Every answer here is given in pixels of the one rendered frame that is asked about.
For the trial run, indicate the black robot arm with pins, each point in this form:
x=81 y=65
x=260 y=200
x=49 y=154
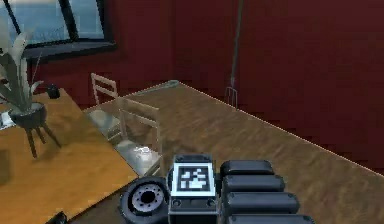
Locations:
x=240 y=196

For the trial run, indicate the black framed window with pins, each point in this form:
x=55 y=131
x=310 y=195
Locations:
x=56 y=26

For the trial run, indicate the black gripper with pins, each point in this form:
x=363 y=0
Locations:
x=145 y=200

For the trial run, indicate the small black cup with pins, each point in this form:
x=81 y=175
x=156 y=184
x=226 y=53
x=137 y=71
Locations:
x=53 y=91

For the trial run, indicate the house plant in black pot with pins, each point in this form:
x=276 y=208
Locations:
x=20 y=100

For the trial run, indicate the pale wooden chair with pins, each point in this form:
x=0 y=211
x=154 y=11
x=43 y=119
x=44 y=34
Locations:
x=105 y=103
x=141 y=140

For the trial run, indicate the wooden dining table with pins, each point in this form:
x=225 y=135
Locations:
x=63 y=166

